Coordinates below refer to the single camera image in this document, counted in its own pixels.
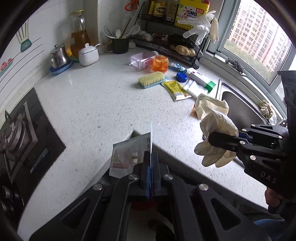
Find grey foil sachet packet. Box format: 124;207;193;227
109;125;152;179

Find cream rubber glove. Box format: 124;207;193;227
194;94;238;168

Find blue plastic wrapper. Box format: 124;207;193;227
168;62;187;74

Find operator right hand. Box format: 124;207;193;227
264;188;283;207

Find stainless steel sink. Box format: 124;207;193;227
216;79;273;143

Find crumpled rag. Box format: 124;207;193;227
259;100;277;126

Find white paper packet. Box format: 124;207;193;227
183;79;208;99

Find white green box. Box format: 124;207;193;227
187;68;216;93

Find yellow snack packet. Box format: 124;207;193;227
161;80;191;101

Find blue bottle cap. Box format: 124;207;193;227
176;72;188;83

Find grey scouring pad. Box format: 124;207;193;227
225;58;244;74

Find blue scrub brush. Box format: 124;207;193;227
138;71;168;89

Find orange plastic cup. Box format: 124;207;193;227
151;55;169;73

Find bread loaf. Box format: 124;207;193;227
176;45;196;57

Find cream hanging glove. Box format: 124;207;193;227
209;18;219;43

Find pink soap dispenser bottle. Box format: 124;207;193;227
129;51;159;70

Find translucent hanging glove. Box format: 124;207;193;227
177;11;216;46

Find black gas stove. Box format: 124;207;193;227
1;88;66;226

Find garlic bulbs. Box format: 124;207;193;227
138;31;154;42

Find dark utensil cup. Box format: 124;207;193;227
105;38;130;54

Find white sugar bowl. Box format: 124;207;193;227
79;43;100;66

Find yellow detergent bag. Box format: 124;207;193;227
175;0;211;21

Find blue saucer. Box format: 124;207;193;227
49;60;73;75

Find steel teapot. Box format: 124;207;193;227
50;44;70;69

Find glass oil bottle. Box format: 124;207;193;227
70;9;90;58

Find orange scissors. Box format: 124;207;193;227
125;0;139;11

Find black wire rack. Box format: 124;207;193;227
132;1;207;69

